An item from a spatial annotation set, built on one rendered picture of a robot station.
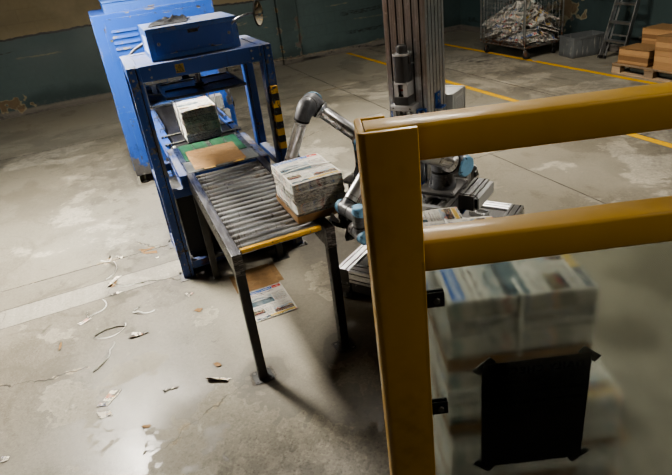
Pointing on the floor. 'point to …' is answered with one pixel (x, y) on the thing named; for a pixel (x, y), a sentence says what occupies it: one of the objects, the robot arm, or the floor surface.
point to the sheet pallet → (648, 54)
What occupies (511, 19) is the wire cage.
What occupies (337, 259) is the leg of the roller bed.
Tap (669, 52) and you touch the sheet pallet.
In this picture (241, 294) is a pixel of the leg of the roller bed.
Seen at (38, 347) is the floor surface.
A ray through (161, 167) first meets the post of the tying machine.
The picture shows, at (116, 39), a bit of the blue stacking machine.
